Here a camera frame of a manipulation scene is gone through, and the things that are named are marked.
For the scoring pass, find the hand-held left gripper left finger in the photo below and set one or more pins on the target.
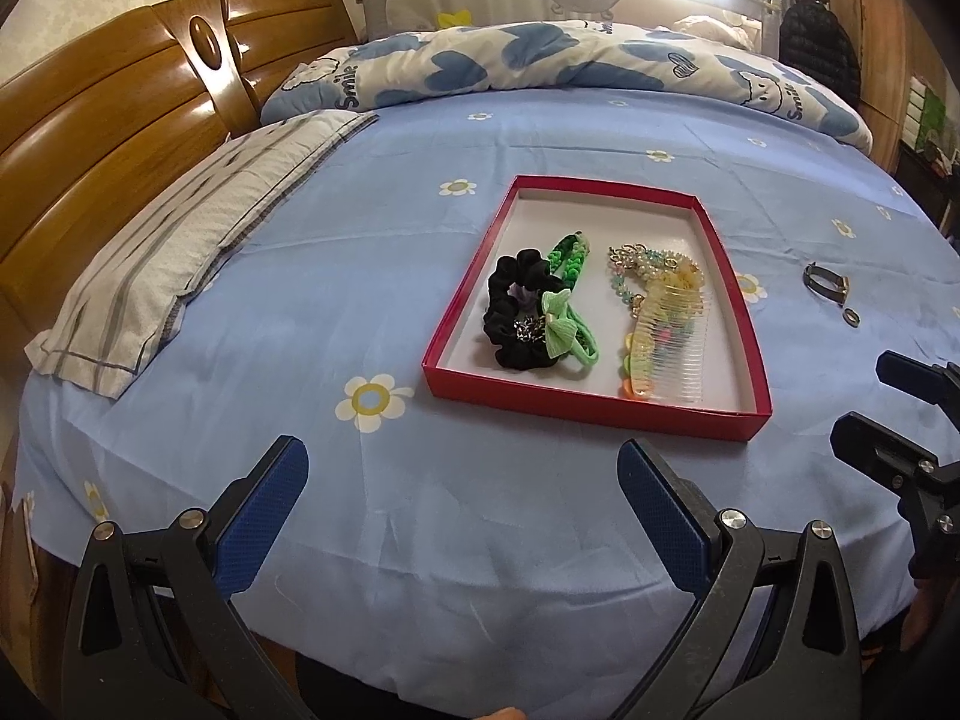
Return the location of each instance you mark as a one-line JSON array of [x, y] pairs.
[[262, 517]]

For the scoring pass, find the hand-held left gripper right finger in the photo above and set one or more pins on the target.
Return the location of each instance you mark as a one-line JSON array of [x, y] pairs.
[[660, 517]]

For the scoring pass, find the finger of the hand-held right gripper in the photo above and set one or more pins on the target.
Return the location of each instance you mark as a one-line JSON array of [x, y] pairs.
[[892, 457], [919, 379]]

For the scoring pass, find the dark metal hair clip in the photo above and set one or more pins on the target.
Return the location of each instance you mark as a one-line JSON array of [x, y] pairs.
[[825, 285]]

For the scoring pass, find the yellow translucent comb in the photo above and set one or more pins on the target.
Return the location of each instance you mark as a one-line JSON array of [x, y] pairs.
[[667, 360]]

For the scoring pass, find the green bow hairband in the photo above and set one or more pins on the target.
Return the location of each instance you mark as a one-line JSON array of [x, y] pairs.
[[559, 330]]

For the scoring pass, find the black fabric scrunchie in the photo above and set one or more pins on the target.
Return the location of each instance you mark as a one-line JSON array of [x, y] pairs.
[[499, 315]]

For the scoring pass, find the red shallow cardboard box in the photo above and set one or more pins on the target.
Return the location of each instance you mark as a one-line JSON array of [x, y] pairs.
[[600, 217]]

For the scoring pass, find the dark cabinet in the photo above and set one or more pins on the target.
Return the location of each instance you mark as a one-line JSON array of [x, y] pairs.
[[934, 187]]

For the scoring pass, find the blue floral bed sheet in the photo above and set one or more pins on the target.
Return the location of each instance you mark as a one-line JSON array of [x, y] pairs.
[[300, 277]]

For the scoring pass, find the grey striped pillow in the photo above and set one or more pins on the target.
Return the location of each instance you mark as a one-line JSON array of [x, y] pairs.
[[187, 225]]

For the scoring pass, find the black puffer jacket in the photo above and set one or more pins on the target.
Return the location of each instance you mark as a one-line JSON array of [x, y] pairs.
[[817, 45]]

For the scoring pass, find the wooden wardrobe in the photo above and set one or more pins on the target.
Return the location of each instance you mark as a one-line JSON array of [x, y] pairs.
[[877, 15]]

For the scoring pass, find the wooden headboard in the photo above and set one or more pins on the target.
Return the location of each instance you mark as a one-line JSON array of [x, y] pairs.
[[97, 127]]

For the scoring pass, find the white duvet with blue hearts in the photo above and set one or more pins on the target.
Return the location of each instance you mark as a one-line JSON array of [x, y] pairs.
[[525, 52]]

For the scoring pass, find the small yellow bow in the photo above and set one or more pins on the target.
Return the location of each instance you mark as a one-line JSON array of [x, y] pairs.
[[457, 16]]

